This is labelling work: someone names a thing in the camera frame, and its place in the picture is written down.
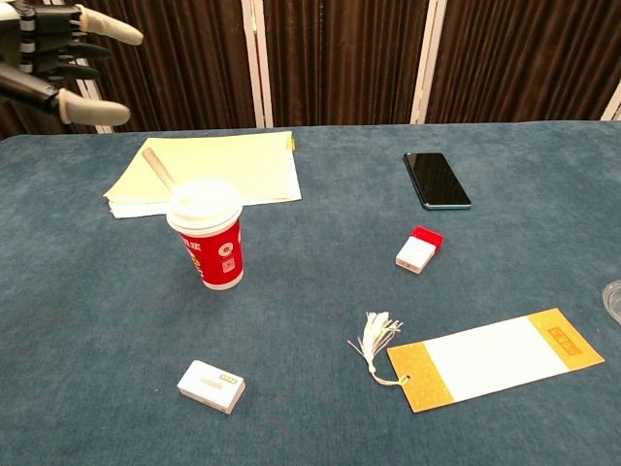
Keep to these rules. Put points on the pale yellow paper stack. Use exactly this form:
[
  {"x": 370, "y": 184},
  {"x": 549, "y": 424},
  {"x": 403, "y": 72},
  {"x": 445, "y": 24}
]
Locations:
[{"x": 233, "y": 165}]

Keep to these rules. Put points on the transparent plastic straw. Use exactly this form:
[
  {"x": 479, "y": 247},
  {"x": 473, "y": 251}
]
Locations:
[{"x": 160, "y": 170}]

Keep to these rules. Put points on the yellow and white bookmark card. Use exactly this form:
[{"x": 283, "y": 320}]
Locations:
[{"x": 495, "y": 359}]

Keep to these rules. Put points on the red paper cup white lid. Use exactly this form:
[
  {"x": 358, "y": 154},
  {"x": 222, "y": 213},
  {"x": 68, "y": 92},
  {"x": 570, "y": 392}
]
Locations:
[{"x": 213, "y": 252}]

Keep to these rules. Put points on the red and white small box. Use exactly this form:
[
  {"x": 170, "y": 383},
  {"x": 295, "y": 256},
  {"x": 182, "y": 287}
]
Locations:
[{"x": 415, "y": 255}]

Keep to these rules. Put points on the clear round plastic dish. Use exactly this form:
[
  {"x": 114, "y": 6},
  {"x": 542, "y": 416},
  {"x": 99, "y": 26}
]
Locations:
[{"x": 613, "y": 301}]

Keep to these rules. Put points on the blue felt table cloth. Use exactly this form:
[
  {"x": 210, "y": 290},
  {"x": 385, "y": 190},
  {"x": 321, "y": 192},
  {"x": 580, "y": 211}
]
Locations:
[{"x": 310, "y": 301}]

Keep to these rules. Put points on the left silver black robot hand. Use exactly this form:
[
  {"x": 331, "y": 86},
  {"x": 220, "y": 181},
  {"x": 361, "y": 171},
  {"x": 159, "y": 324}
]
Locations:
[{"x": 43, "y": 43}]

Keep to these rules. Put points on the white bookmark tassel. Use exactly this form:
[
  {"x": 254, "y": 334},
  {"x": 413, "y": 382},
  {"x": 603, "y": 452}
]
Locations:
[{"x": 378, "y": 327}]

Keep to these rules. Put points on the black smartphone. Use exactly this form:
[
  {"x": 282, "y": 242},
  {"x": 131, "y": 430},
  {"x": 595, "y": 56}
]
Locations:
[{"x": 436, "y": 179}]

